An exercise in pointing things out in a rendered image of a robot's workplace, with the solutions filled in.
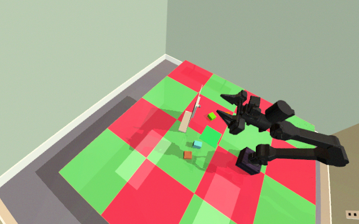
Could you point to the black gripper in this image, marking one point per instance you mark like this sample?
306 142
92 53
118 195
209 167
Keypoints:
236 123

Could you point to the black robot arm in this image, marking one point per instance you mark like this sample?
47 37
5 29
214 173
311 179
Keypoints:
328 150

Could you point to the orange cube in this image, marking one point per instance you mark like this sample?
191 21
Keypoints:
187 155

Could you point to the green flat square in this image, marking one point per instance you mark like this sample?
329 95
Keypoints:
210 136

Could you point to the small olive green block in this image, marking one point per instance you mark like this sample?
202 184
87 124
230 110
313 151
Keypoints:
211 116

